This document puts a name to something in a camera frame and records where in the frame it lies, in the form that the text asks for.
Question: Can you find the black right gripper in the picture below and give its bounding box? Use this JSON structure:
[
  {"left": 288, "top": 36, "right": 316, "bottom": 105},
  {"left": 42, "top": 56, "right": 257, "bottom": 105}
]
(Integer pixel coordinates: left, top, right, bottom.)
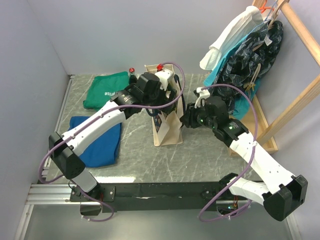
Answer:
[{"left": 179, "top": 101, "right": 216, "bottom": 130}]

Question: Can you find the beige canvas tote bag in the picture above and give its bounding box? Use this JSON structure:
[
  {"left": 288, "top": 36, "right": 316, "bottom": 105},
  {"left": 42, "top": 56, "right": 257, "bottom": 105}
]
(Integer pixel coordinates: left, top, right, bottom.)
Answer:
[{"left": 144, "top": 64, "right": 185, "bottom": 147}]

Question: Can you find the red cap cola bottle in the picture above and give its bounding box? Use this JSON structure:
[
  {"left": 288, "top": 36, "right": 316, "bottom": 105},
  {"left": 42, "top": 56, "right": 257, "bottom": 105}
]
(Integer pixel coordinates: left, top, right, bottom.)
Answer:
[{"left": 128, "top": 67, "right": 138, "bottom": 85}]

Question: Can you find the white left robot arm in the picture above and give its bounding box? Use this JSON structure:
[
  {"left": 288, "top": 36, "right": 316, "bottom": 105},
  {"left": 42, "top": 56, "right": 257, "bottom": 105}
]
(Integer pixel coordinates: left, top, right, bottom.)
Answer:
[{"left": 49, "top": 70, "right": 177, "bottom": 201}]

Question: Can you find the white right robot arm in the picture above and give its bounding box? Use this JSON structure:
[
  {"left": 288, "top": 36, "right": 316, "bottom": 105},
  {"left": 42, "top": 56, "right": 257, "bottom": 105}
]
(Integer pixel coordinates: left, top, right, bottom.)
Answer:
[{"left": 180, "top": 96, "right": 308, "bottom": 222}]

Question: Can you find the folded green t-shirt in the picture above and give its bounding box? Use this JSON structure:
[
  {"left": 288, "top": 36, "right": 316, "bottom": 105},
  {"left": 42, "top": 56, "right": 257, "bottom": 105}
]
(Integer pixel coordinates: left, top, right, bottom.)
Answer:
[{"left": 83, "top": 71, "right": 129, "bottom": 111}]

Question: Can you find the teal hanging shirt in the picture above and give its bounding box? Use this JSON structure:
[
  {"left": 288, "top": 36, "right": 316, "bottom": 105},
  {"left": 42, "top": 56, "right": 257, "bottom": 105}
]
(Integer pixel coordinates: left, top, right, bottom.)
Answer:
[{"left": 204, "top": 35, "right": 250, "bottom": 120}]

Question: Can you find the folded blue cloth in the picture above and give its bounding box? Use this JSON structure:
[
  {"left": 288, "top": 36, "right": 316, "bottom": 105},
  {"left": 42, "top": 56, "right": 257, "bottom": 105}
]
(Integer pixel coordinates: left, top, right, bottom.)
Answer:
[{"left": 79, "top": 123, "right": 122, "bottom": 168}]

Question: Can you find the wooden clothes rack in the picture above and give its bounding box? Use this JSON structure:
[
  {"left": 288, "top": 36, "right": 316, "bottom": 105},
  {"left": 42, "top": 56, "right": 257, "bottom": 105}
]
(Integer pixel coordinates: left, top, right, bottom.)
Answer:
[{"left": 242, "top": 0, "right": 320, "bottom": 154}]

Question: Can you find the dark patterned hanging shirt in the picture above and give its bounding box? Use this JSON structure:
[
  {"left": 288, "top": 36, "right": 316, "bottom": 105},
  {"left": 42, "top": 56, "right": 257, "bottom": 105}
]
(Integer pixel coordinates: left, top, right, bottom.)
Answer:
[{"left": 204, "top": 20, "right": 284, "bottom": 100}]

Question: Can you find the white hanging shirt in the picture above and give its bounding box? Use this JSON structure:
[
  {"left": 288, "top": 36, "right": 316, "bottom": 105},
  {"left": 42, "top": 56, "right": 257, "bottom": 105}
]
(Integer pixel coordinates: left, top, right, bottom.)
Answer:
[{"left": 199, "top": 5, "right": 263, "bottom": 71}]

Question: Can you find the orange plastic hanger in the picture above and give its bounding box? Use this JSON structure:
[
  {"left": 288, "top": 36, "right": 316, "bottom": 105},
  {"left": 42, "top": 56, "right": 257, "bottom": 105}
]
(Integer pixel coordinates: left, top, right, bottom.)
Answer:
[{"left": 259, "top": 0, "right": 273, "bottom": 14}]

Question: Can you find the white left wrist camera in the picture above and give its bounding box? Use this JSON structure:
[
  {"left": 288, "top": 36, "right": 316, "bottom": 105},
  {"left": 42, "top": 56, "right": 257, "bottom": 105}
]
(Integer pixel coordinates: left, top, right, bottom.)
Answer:
[{"left": 155, "top": 64, "right": 174, "bottom": 91}]

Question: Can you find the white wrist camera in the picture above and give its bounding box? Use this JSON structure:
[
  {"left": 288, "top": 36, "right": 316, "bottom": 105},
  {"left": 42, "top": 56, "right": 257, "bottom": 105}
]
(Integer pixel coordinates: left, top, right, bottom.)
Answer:
[
  {"left": 193, "top": 87, "right": 211, "bottom": 108},
  {"left": 155, "top": 64, "right": 174, "bottom": 91}
]

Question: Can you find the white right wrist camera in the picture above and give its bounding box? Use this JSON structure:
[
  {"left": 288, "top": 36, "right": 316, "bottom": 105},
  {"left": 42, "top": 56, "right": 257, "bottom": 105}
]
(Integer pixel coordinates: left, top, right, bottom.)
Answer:
[{"left": 193, "top": 87, "right": 211, "bottom": 108}]

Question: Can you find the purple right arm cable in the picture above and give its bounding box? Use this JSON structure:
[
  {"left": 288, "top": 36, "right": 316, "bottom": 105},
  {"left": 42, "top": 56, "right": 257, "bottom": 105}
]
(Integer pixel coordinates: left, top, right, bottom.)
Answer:
[{"left": 197, "top": 83, "right": 258, "bottom": 223}]

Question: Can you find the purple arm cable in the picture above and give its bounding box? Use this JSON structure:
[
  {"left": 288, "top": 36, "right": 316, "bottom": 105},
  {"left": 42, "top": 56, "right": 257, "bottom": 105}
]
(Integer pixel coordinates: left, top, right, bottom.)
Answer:
[
  {"left": 37, "top": 60, "right": 186, "bottom": 223},
  {"left": 197, "top": 83, "right": 258, "bottom": 223}
]

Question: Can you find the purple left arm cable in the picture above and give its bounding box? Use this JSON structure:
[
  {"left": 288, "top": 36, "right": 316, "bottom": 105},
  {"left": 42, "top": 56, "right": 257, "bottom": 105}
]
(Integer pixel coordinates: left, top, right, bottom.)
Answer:
[{"left": 37, "top": 60, "right": 186, "bottom": 223}]

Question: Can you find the aluminium frame rail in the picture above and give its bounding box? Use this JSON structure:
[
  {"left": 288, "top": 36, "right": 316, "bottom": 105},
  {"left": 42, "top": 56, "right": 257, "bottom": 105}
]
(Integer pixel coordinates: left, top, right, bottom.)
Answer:
[{"left": 14, "top": 74, "right": 95, "bottom": 240}]

